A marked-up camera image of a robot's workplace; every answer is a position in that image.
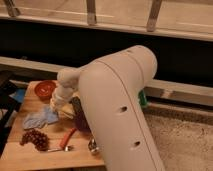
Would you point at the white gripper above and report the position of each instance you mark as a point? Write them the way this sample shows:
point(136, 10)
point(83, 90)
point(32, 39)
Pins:
point(62, 95)

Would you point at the blue sponge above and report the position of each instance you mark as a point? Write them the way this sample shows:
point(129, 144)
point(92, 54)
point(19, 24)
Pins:
point(50, 115)

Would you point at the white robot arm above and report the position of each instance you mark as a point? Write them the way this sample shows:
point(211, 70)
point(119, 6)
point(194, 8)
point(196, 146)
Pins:
point(109, 92)

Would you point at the red bowl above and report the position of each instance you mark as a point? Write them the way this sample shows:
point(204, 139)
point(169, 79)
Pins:
point(44, 89)

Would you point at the purple bowl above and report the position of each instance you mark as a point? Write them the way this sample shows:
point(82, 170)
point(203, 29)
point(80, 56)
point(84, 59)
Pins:
point(81, 123)

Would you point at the dark green vegetable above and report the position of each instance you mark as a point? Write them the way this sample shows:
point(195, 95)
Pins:
point(77, 105)

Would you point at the grey folded cloth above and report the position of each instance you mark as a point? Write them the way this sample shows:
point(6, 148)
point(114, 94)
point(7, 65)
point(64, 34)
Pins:
point(35, 120)

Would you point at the red chili pepper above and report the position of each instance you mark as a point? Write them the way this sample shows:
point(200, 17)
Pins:
point(66, 137)

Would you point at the wooden table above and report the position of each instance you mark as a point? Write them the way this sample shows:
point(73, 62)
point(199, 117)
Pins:
point(16, 157)

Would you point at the bunch of dark grapes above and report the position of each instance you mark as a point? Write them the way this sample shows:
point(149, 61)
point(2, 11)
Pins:
point(37, 138)

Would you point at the metal spoon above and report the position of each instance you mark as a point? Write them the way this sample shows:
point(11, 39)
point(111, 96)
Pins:
point(66, 149)

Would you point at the blue object on chair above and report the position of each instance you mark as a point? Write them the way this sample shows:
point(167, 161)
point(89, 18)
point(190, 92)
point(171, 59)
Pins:
point(19, 95)

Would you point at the small metal cup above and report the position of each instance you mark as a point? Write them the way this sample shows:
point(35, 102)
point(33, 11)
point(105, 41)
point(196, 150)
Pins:
point(92, 146)

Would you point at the black chair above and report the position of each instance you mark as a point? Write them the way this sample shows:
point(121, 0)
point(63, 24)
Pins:
point(8, 103)

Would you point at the green plastic tray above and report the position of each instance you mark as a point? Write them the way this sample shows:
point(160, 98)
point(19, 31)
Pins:
point(142, 99)

